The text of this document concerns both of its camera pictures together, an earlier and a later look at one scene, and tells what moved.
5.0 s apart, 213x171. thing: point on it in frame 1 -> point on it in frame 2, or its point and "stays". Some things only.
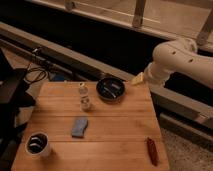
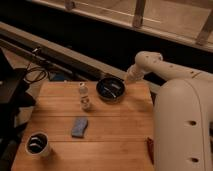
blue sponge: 79,126 stays
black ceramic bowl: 110,89 stays
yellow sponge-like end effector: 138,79 -> 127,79
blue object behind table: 59,77 stays
